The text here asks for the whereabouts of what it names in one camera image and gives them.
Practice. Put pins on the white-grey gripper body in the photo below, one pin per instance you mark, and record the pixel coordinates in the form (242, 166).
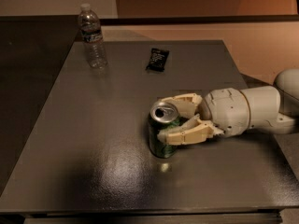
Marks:
(226, 111)

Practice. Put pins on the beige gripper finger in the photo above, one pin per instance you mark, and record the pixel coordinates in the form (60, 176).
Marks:
(193, 131)
(186, 104)

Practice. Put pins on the green soda can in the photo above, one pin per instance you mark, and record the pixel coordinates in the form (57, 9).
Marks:
(162, 117)

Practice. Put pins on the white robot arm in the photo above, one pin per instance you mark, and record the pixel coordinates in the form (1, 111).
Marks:
(265, 112)

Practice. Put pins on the black snack packet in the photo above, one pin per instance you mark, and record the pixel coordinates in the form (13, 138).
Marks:
(157, 59)

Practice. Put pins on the clear plastic water bottle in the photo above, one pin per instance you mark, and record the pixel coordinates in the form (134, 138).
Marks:
(92, 37)

